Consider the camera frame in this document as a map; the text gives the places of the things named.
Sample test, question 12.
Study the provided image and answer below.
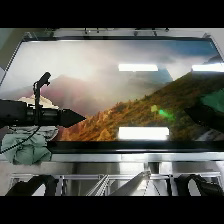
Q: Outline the pale green garment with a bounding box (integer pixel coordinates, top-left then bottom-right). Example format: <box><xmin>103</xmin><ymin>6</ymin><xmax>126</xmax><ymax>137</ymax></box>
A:
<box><xmin>0</xmin><ymin>133</ymin><xmax>53</xmax><ymax>166</ymax></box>

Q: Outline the grey garment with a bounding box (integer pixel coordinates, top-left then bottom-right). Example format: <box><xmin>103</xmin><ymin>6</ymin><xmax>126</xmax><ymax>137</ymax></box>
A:
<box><xmin>5</xmin><ymin>125</ymin><xmax>60</xmax><ymax>142</ymax></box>

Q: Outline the black cable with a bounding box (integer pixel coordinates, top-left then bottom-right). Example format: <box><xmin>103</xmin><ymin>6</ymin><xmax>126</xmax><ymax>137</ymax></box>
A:
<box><xmin>0</xmin><ymin>125</ymin><xmax>42</xmax><ymax>154</ymax></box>

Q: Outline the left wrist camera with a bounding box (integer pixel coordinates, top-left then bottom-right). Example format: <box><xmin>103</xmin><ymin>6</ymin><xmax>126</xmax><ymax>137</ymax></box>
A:
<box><xmin>32</xmin><ymin>71</ymin><xmax>53</xmax><ymax>111</ymax></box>

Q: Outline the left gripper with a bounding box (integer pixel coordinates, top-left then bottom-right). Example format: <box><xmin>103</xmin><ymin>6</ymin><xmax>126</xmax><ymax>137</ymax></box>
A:
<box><xmin>25</xmin><ymin>106</ymin><xmax>63</xmax><ymax>128</ymax></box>

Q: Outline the dark green garment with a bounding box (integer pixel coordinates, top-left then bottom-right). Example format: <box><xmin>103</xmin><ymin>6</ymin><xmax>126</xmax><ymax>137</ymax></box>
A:
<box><xmin>199</xmin><ymin>87</ymin><xmax>224</xmax><ymax>114</ymax></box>

